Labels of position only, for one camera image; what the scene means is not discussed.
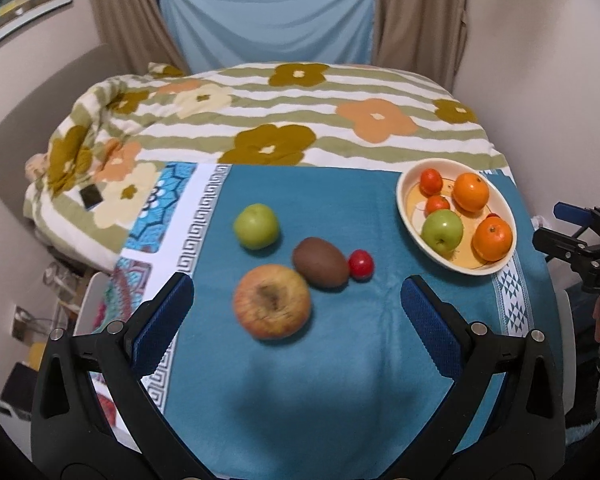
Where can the large orange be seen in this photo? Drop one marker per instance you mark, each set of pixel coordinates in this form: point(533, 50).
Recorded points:
point(492, 239)

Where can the small black square object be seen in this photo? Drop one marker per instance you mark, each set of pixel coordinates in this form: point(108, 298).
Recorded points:
point(91, 196)

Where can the beige curtain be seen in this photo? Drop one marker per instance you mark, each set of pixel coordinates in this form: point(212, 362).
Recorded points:
point(427, 37)
point(136, 33)

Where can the small mandarin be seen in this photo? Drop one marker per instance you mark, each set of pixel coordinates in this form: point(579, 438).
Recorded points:
point(430, 182)
point(436, 203)

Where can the brown kiwi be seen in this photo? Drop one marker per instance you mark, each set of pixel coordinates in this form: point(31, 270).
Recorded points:
point(320, 263)

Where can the grey upholstered headboard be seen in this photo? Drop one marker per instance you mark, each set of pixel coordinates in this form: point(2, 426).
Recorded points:
point(26, 130)

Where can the cream bowl with cartoon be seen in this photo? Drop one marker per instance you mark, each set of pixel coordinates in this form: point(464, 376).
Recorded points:
point(411, 206)

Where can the green apple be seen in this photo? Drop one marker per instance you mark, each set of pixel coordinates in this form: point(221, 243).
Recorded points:
point(442, 231)
point(256, 227)

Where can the beige curtain left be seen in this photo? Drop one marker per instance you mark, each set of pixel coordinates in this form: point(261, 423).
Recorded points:
point(136, 33)

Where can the red cherry tomato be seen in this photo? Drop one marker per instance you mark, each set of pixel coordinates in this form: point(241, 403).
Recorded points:
point(361, 265)

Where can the floral striped blanket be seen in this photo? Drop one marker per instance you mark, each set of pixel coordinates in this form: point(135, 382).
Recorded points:
point(123, 131)

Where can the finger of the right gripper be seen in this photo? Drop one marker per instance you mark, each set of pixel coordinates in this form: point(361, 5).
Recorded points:
point(557, 245)
point(573, 214)

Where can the light blue hanging sheet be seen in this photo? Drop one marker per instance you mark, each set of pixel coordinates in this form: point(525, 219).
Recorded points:
point(214, 34)

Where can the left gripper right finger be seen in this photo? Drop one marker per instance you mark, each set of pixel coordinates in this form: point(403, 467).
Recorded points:
point(503, 416)

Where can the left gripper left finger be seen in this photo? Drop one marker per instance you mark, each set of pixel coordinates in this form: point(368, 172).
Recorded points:
point(70, 435)

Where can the white patterned tray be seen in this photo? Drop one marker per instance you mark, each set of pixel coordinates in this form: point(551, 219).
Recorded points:
point(184, 226)

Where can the medium orange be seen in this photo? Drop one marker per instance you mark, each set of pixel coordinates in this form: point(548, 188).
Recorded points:
point(470, 192)

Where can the teal blue cloth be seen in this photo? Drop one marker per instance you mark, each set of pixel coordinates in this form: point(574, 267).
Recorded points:
point(343, 397)

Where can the large yellow-red apple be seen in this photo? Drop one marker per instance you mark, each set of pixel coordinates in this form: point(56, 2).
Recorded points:
point(272, 302)

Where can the beige curtain right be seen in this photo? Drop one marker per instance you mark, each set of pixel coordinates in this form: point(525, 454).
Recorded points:
point(427, 37)

